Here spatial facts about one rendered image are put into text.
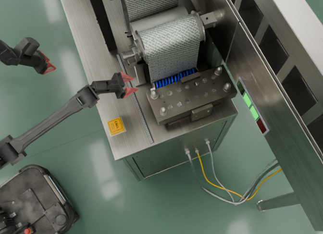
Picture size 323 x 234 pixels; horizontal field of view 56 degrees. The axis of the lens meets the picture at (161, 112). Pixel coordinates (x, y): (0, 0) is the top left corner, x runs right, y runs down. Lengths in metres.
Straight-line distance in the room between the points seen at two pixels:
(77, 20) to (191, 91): 0.83
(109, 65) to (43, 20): 1.61
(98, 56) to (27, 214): 1.17
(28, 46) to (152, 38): 0.53
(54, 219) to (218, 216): 1.14
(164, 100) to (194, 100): 0.14
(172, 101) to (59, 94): 1.50
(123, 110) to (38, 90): 1.39
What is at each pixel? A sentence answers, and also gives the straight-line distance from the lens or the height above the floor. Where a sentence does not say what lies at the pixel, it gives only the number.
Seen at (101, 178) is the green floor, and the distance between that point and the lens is 2.42.
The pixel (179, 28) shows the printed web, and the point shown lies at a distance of 1.27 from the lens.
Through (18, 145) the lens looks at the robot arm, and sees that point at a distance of 1.33.
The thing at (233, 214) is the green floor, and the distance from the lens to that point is 2.37.
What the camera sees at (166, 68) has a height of 1.11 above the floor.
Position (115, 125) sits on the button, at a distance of 1.51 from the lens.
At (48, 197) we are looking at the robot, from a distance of 2.26.
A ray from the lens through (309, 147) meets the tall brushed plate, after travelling 1.03.
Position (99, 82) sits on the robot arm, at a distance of 1.31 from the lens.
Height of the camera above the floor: 2.33
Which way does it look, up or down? 69 degrees down
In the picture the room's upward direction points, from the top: 6 degrees counter-clockwise
